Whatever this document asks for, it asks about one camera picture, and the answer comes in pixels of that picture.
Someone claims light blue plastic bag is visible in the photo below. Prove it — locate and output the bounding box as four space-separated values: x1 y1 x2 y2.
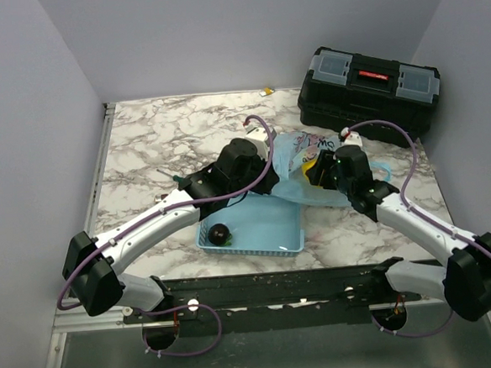
267 124 395 213

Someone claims yellow fake fruit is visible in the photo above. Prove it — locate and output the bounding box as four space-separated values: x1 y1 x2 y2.
301 159 316 176

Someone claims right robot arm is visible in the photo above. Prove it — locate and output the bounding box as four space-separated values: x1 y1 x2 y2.
303 145 491 322

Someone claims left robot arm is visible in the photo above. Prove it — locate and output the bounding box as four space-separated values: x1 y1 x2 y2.
62 138 279 321

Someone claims dark purple fake mangosteen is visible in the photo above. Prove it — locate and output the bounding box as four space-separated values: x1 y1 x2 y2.
208 223 232 246

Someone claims light blue plastic basket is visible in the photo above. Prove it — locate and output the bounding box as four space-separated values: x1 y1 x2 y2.
195 193 305 257

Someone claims small yellow white tag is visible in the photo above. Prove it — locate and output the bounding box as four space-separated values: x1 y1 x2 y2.
259 87 274 97

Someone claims black plastic toolbox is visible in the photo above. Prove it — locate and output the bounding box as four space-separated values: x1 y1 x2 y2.
297 46 441 141

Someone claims brown and silver small tool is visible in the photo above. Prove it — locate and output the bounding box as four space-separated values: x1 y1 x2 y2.
154 194 167 203

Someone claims aluminium extrusion bar left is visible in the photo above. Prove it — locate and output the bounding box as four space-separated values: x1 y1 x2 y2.
50 293 130 334

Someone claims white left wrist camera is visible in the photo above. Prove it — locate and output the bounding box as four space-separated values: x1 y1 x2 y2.
245 124 277 160

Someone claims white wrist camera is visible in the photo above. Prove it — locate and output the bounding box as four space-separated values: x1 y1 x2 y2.
339 127 362 148
245 124 277 160

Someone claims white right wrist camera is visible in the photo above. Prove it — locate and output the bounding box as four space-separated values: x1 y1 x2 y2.
339 127 362 148

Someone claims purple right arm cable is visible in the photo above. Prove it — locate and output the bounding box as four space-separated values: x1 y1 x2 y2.
341 111 491 343

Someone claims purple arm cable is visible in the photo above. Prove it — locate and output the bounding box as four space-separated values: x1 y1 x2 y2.
341 111 491 343
44 113 289 366

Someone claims black front mounting rail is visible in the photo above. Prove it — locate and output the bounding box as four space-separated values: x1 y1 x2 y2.
124 265 421 340

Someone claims aluminium left side rail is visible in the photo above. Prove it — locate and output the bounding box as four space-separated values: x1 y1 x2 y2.
83 103 116 238

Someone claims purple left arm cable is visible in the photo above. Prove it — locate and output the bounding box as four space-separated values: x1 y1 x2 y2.
44 113 289 366

